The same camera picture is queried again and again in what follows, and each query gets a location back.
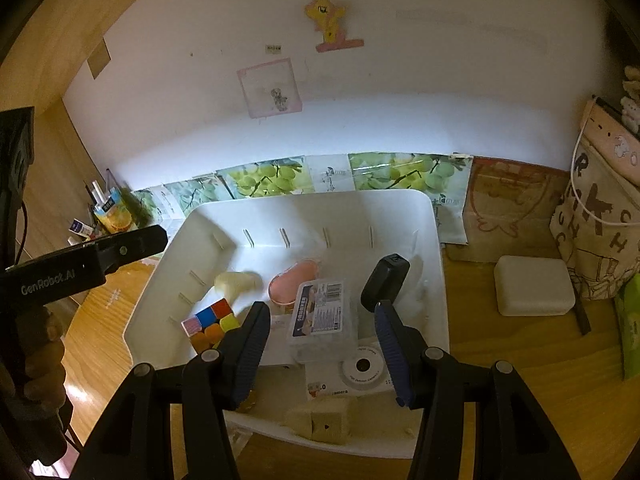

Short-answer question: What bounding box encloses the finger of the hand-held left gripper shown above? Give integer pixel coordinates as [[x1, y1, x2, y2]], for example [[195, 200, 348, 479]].
[[95, 224, 169, 275]]

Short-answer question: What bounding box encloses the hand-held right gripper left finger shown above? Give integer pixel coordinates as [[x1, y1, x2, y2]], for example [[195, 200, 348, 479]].
[[72, 301, 272, 480]]

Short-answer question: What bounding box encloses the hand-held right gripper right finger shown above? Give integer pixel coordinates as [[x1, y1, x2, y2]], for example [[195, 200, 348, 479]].
[[374, 300, 578, 480]]

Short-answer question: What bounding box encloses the colourful puzzle cube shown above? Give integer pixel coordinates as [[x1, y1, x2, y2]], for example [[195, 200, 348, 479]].
[[181, 298, 240, 353]]

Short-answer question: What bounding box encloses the white toy camera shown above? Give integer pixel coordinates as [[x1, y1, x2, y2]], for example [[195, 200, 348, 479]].
[[304, 342, 398, 402]]

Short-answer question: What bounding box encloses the cream curved piece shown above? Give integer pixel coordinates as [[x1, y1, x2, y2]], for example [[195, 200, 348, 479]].
[[214, 270, 264, 297]]

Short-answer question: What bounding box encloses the clear labelled plastic box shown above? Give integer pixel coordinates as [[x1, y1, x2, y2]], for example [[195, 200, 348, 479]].
[[286, 280, 360, 363]]

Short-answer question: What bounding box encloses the pink snack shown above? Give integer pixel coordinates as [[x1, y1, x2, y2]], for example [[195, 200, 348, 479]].
[[268, 257, 322, 307]]

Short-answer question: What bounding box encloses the white plastic bin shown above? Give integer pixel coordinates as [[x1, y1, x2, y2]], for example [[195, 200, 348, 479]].
[[122, 189, 451, 461]]

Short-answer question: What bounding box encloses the person's left hand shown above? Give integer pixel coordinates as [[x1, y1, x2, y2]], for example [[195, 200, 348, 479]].
[[15, 307, 71, 461]]

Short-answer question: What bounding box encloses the leafy green poster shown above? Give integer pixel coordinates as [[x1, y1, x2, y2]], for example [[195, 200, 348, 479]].
[[162, 175, 226, 221], [131, 187, 173, 221]]

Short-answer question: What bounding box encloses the black computer mouse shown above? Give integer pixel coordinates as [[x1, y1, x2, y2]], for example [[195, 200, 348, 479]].
[[361, 254, 411, 313]]

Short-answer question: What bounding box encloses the wooden cabinet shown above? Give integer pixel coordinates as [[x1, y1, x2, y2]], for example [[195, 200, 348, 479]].
[[0, 25, 118, 281]]

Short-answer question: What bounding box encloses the white rectangular box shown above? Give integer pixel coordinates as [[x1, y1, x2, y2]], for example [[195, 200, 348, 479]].
[[493, 255, 577, 317]]

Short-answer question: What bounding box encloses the large grape print poster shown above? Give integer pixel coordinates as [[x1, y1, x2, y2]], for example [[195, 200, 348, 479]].
[[348, 152, 473, 246]]

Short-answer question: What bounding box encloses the black bar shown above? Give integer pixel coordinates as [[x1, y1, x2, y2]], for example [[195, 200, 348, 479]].
[[572, 290, 593, 336]]

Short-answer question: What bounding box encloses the brown cardboard sheet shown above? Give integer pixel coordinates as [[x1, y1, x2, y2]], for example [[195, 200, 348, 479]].
[[462, 156, 571, 263]]

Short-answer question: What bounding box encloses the white print poster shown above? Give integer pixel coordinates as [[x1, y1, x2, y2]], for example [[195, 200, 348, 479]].
[[306, 154, 353, 193]]

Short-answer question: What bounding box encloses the pink framed drawing paper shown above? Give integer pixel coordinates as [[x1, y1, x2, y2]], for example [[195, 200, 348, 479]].
[[236, 57, 303, 119]]

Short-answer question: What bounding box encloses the beige letter print tote bag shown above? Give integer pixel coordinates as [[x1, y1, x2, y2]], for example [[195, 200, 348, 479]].
[[549, 152, 640, 301]]

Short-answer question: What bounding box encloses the green tissue pack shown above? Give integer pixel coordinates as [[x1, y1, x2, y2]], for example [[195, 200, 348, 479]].
[[612, 272, 640, 381]]

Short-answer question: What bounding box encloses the pink bag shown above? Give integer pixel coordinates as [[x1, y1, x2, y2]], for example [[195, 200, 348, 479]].
[[582, 95, 640, 188]]

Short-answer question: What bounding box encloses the cream plush toy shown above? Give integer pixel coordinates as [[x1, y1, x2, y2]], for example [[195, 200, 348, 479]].
[[620, 65, 640, 133]]

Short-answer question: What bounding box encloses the yellow pony wall sticker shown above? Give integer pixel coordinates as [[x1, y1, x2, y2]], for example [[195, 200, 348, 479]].
[[305, 0, 365, 53]]

